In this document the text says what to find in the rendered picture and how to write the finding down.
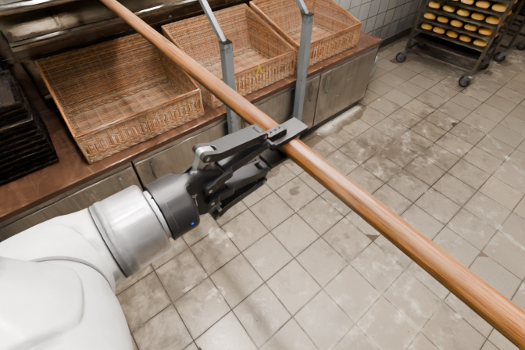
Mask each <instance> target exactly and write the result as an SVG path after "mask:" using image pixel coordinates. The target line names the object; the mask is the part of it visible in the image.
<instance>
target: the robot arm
mask: <svg viewBox="0 0 525 350"><path fill-rule="evenodd" d="M307 130H308V126H306V125H305V124H304V123H303V122H301V121H300V120H298V119H296V118H295V117H294V118H292V119H290V120H289V121H287V122H285V123H282V124H278V125H276V126H275V127H272V128H271V129H269V130H267V131H264V130H263V129H262V128H261V127H259V126H258V125H257V124H253V125H251V126H249V127H246V128H244V129H241V130H238V131H236V132H234V133H232V134H228V135H227V136H224V137H222V138H219V139H217V140H215V141H211V142H209V143H199V144H196V145H194V146H193V148H192V151H193V152H194V153H195V154H196V156H195V160H194V163H193V164H191V165H190V166H189V167H188V168H187V169H186V170H185V171H183V172H182V173H180V174H172V173H168V174H167V175H165V176H163V177H160V178H159V179H157V180H154V181H153V182H151V183H149V184H146V185H145V186H144V188H145V191H144V192H142V191H141V189H140V188H139V187H138V186H136V185H132V186H130V187H128V188H126V189H124V190H122V191H120V192H118V193H116V194H114V195H112V196H110V197H108V198H106V199H104V200H102V201H100V202H96V203H94V204H93V205H92V206H90V207H88V208H86V209H83V210H81V211H79V212H74V213H71V214H69V215H65V216H58V217H55V218H53V219H50V220H48V221H45V222H43V223H40V224H38V225H36V226H34V227H31V228H29V229H27V230H25V231H23V232H21V233H19V234H17V235H14V236H12V237H10V238H9V239H7V240H5V241H3V242H1V243H0V350H134V349H133V345H132V340H131V337H130V331H129V328H128V325H127V321H126V318H125V316H124V314H123V310H122V308H121V306H120V303H119V301H118V299H117V297H116V296H115V292H116V287H117V286H118V285H119V284H120V283H122V282H123V281H124V280H126V279H127V278H128V277H130V276H131V275H135V274H136V273H137V272H138V271H139V270H141V269H142V268H144V267H146V266H147V265H148V264H150V263H152V262H153V261H155V260H157V259H158V258H159V257H161V256H162V255H164V254H166V253H167V252H169V251H170V250H171V248H172V247H171V243H170V240H169V238H172V239H173V240H177V239H178V238H180V237H181V236H183V235H185V234H186V233H187V232H189V231H191V230H193V229H194V228H196V227H197V226H198V225H199V224H200V215H204V214H206V213H209V214H210V215H211V216H212V218H213V219H214V220H218V219H219V218H220V217H221V216H222V215H223V214H224V213H225V212H226V211H227V210H228V209H230V208H231V207H232V206H234V205H236V204H237V203H239V202H240V201H241V200H242V199H244V198H245V197H247V196H248V195H250V194H251V193H252V192H253V191H255V190H257V189H258V188H260V187H261V186H263V185H264V184H265V183H266V182H267V178H266V175H267V174H269V173H270V171H271V169H272V168H274V167H275V166H278V165H279V164H281V163H282V162H284V161H286V160H287V159H289V158H288V157H287V156H286V155H285V154H284V153H283V152H282V151H280V150H279V149H278V148H279V147H280V146H282V145H284V144H286V143H288V142H289V141H291V140H293V139H294V138H296V137H297V136H299V135H301V134H303V133H305V132H306V131H307ZM267 149H268V150H267ZM265 150H266V151H265ZM257 155H259V158H258V157H256V156H257ZM255 157H256V159H255V161H254V162H252V163H250V164H248V165H246V166H243V165H245V164H246V163H248V162H249V161H251V160H252V159H254V158H255ZM256 180H257V181H256ZM221 202H222V204H221Z"/></svg>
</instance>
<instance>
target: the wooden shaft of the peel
mask: <svg viewBox="0 0 525 350"><path fill-rule="evenodd" d="M99 1H100V2H102V3H103V4H104V5H106V6H107V7H108V8H109V9H111V10H112V11H113V12H114V13H115V14H116V15H117V16H119V17H120V18H121V19H122V20H124V21H125V22H126V23H127V24H129V25H130V26H131V27H132V28H134V29H135V30H136V31H137V32H138V33H139V34H140V35H141V36H143V37H144V38H145V39H146V40H148V41H149V42H150V43H151V44H153V45H154V46H155V47H156V48H157V49H158V50H160V51H161V52H162V53H163V54H164V55H166V56H167V57H168V58H169V59H171V60H172V61H173V62H174V63H176V64H177V65H178V66H179V67H180V68H181V69H182V70H184V71H185V72H186V73H187V74H189V75H190V76H191V77H192V78H194V79H195V80H196V81H197V82H199V83H200V85H202V86H203V87H204V88H205V89H206V90H208V91H209V92H210V93H211V94H213V95H214V96H215V97H216V98H218V99H219V100H220V101H221V102H222V103H223V104H224V105H226V106H227V107H228V108H229V109H231V110H232V111H233V112H234V113H236V114H237V115H238V116H240V117H241V118H242V119H243V120H244V121H245V122H246V123H247V124H249V125H250V126H251V125H253V124H257V125H258V126H259V127H261V128H262V129H263V130H264V131H267V130H269V129H271V128H272V127H275V126H276V125H278V123H276V122H275V121H274V120H272V119H271V118H269V117H268V116H267V115H266V114H265V113H264V112H262V111H261V110H259V109H258V108H256V107H255V106H254V105H253V104H252V103H251V102H249V101H248V100H246V99H245V98H243V97H242V96H241V95H239V94H238V93H237V92H236V91H234V90H233V89H232V88H231V87H229V86H228V85H226V84H225V83H224V82H222V81H221V80H220V79H219V78H217V77H216V76H215V75H213V74H212V73H210V72H209V71H208V70H207V69H206V68H204V67H203V66H201V65H200V64H199V63H197V62H196V61H195V60H193V58H191V57H190V56H189V55H187V54H186V53H184V52H183V51H181V50H180V49H179V48H178V47H177V46H176V45H174V44H173V43H171V42H170V41H168V40H167V39H166V38H164V37H163V36H162V35H161V34H160V33H158V32H157V31H156V30H154V29H153V28H151V27H150V26H149V25H148V24H146V23H145V22H144V21H142V20H141V19H140V18H138V17H137V16H135V15H134V14H133V13H132V12H131V11H129V10H128V9H126V8H125V7H124V6H123V5H121V4H120V3H118V1H116V0H99ZM278 149H279V150H280V151H282V152H283V153H284V154H285V155H286V156H287V157H288V158H289V159H291V160H292V161H293V162H294V163H296V164H297V165H298V166H300V167H301V168H302V169H303V170H304V171H305V172H307V174H309V175H310V176H311V177H312V178H314V179H315V180H316V181H318V182H319V183H320V184H321V185H323V186H324V187H325V188H326V189H327V190H328V191H329V192H330V193H332V194H333V195H334V196H335V197H337V198H338V199H339V200H340V201H342V202H343V203H344V204H345V205H347V207H349V208H350V209H351V210H352V211H353V212H354V213H356V214H357V215H358V216H360V217H361V218H362V219H363V220H365V221H366V222H367V223H368V224H369V225H370V226H371V227H373V228H374V229H375V230H376V231H378V232H379V233H380V234H381V235H383V236H384V237H385V238H386V239H388V240H389V241H390V242H391V243H392V244H393V245H394V246H395V247H397V248H398V249H399V250H400V251H402V252H403V253H404V254H405V255H407V256H408V257H409V258H410V259H411V260H412V261H413V262H415V263H416V264H417V265H418V266H420V267H421V268H422V269H423V270H425V271H426V272H427V273H429V274H430V275H431V276H432V277H433V278H434V279H435V280H436V281H438V282H439V283H440V284H441V285H443V286H444V287H445V288H446V289H448V290H449V291H450V292H451V293H453V295H454V296H455V297H457V298H458V299H459V300H460V301H462V302H463V303H464V304H466V305H467V306H468V307H469V308H471V309H472V310H473V311H474V312H475V313H476V314H477V315H478V316H480V317H481V318H482V319H483V320H485V321H486V322H487V323H489V324H490V325H491V326H492V327H493V328H495V329H496V330H497V331H498V332H499V333H500V334H501V335H503V336H504V337H505V338H506V339H508V340H509V341H510V342H511V343H513V344H514V345H515V346H516V347H517V348H518V349H519V350H525V312H524V311H523V310H522V309H521V308H520V307H519V306H517V305H516V304H514V303H513V302H511V301H510V300H509V299H507V297H505V296H504V295H503V294H501V293H500V292H499V291H497V290H496V289H494V288H493V287H492V286H491V285H490V284H488V283H487V282H485V281H484V280H483V279H481V278H480V277H479V276H477V275H476V274H475V273H474V272H472V271H471V270H469V269H468V268H467V267H466V266H464V265H463V264H462V263H461V262H459V261H458V260H457V259H455V258H454V257H452V256H451V255H449V254H448V253H447V252H446V251H445V250H444V249H442V248H441V247H439V246H438V245H436V244H435V243H434V242H432V240H431V239H429V238H428V237H426V236H425V235H424V234H422V233H421V232H419V231H418V230H417V229H416V228H415V227H413V226H412V225H411V224H409V223H408V222H406V221H405V220H404V219H403V218H401V217H400V216H399V215H397V214H396V213H395V212H393V211H392V210H391V209H389V208H388V207H387V206H386V205H384V204H383V203H382V202H380V201H379V200H377V199H376V198H375V197H373V196H372V195H371V194H370V193H369V192H367V191H366V190H364V189H363V188H362V187H360V186H359V185H358V184H357V183H356V182H354V181H353V180H351V179H350V178H349V177H347V176H346V175H344V174H343V173H342V172H341V171H340V170H338V169H337V168H336V167H334V166H333V165H331V164H330V163H329V162H328V161H327V160H325V159H324V158H323V157H321V156H320V155H318V154H317V153H316V152H314V151H313V150H312V149H311V148H309V147H308V146H307V145H305V144H304V143H303V142H301V141H300V140H298V139H297V138H294V139H293V140H291V141H289V142H288V143H286V144H284V145H282V146H280V147H279V148H278Z"/></svg>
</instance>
